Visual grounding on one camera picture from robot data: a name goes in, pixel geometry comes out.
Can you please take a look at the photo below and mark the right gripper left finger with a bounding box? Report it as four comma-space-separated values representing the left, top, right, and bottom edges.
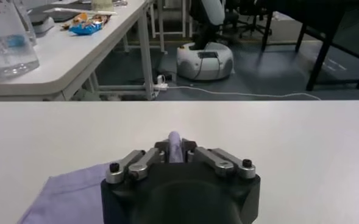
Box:
105, 139, 171, 185

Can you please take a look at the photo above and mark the purple t-shirt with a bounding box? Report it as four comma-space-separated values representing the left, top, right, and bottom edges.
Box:
17, 131, 185, 224

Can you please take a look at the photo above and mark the white power strip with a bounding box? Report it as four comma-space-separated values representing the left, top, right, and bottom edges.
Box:
152, 74, 169, 92

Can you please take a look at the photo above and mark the white wheeled humanoid robot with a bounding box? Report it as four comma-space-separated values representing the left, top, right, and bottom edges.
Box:
176, 0, 235, 82

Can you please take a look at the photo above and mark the white table with snacks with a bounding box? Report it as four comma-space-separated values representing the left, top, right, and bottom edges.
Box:
0, 0, 156, 102

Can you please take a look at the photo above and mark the white power cable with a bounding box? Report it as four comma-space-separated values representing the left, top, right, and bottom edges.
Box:
166, 85, 322, 102

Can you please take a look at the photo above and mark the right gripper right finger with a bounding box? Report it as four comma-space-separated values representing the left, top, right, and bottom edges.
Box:
182, 138, 257, 180

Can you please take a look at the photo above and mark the dark grey laptop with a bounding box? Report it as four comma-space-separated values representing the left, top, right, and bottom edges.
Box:
28, 2, 92, 24

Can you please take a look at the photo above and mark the dark brown snack packet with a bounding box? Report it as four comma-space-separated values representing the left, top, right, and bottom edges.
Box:
88, 14, 112, 26

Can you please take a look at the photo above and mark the large clear water bottle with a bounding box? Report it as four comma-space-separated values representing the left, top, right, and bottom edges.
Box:
0, 0, 41, 77

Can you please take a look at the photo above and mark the black table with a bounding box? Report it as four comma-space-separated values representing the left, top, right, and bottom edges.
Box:
259, 0, 359, 92

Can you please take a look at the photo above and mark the blue snack packet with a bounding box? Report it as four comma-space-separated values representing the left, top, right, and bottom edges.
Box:
68, 21, 104, 36

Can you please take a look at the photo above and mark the black office chair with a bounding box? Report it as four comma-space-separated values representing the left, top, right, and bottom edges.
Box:
221, 0, 273, 38

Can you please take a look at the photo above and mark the orange snack packet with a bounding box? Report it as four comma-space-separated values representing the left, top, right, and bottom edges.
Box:
72, 12, 90, 26

